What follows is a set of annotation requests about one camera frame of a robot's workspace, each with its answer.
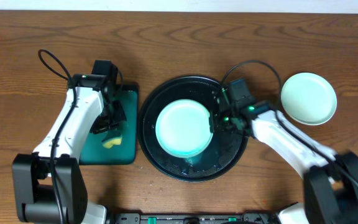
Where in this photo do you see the round black tray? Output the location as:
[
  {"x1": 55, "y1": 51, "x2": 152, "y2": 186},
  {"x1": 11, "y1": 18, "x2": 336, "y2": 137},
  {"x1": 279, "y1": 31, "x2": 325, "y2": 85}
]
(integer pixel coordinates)
[{"x1": 137, "y1": 75, "x2": 248, "y2": 182}]

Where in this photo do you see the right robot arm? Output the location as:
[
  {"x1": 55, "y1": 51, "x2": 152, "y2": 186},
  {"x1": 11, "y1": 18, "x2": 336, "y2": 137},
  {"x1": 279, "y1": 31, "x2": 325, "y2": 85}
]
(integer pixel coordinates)
[{"x1": 210, "y1": 100, "x2": 358, "y2": 223}]

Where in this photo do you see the rectangular black green tray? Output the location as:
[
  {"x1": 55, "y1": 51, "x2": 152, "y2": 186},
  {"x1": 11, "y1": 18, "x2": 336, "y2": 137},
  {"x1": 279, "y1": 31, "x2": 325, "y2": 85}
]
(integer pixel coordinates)
[{"x1": 80, "y1": 84, "x2": 139, "y2": 166}]

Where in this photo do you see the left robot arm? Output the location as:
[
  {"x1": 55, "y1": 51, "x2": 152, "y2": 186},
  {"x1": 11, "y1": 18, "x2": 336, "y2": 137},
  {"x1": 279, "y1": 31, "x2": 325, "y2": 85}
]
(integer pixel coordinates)
[{"x1": 12, "y1": 75, "x2": 122, "y2": 224}]

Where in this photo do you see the green yellow sponge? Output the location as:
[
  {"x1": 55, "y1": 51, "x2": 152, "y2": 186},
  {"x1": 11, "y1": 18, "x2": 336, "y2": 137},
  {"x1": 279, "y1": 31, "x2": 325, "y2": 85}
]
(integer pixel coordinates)
[{"x1": 102, "y1": 130, "x2": 122, "y2": 149}]

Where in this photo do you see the mint plate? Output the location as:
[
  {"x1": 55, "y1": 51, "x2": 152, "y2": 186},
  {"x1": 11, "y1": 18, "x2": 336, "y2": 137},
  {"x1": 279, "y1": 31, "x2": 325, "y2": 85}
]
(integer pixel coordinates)
[
  {"x1": 280, "y1": 72, "x2": 337, "y2": 126},
  {"x1": 155, "y1": 99, "x2": 213, "y2": 158}
]

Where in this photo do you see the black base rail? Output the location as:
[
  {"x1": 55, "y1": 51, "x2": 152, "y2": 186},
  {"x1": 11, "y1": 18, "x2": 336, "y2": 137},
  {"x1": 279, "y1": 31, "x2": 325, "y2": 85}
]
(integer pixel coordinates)
[{"x1": 110, "y1": 212, "x2": 281, "y2": 224}]

